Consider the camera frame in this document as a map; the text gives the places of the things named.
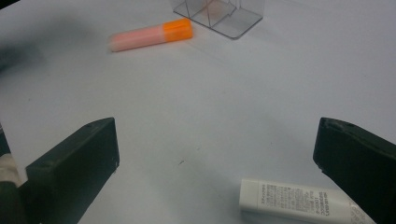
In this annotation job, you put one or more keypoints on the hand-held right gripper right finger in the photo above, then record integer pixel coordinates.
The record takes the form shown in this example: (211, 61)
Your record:
(358, 165)

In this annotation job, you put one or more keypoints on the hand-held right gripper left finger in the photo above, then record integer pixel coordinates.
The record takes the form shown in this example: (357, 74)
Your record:
(74, 174)

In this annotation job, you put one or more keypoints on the white tube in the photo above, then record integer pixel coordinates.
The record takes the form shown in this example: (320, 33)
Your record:
(295, 202)

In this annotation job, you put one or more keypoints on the orange highlighter marker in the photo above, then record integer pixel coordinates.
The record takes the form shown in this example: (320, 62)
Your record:
(149, 35)

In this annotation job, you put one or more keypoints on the clear plastic organizer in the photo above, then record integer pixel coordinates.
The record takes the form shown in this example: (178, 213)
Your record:
(218, 15)

